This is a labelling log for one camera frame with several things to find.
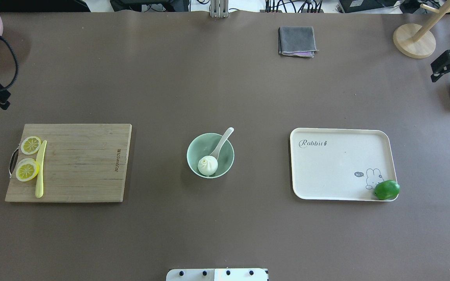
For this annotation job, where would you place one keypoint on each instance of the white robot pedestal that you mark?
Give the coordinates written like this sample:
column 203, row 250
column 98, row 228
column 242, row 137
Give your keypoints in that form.
column 218, row 274

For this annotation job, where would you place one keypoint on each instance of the white ceramic spoon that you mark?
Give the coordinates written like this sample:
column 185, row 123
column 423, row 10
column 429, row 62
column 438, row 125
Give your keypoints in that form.
column 215, row 153

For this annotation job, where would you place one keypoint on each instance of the white steamed bun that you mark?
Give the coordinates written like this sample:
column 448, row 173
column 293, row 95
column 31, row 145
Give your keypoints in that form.
column 207, row 165

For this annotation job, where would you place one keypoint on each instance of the green lime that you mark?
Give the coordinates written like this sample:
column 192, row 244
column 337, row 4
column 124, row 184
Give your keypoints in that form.
column 388, row 189

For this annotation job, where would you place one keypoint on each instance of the cream rabbit tray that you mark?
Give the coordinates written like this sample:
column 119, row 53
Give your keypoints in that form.
column 339, row 164

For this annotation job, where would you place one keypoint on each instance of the aluminium frame post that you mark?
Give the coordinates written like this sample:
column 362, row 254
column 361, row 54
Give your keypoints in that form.
column 219, row 8

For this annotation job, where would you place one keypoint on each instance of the light green bowl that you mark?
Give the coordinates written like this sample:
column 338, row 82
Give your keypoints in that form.
column 202, row 146

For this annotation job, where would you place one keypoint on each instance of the lemon slice near handle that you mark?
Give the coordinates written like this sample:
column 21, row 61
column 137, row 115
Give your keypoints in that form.
column 30, row 145

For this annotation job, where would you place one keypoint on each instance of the stacked lemon slices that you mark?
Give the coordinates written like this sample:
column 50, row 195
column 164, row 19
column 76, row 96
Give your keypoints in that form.
column 27, row 169

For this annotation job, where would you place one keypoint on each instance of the grey folded cloth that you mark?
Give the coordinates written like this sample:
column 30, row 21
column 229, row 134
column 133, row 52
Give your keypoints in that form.
column 297, row 41

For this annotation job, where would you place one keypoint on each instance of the bamboo cutting board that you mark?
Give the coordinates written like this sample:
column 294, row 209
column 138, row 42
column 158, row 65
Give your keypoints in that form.
column 83, row 163

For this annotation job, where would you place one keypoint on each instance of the wooden mug tree stand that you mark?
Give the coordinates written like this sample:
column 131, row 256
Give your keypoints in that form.
column 417, row 41

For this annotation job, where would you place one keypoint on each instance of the yellow plastic knife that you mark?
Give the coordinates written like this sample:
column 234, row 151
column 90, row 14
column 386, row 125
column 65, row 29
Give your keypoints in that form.
column 39, row 178

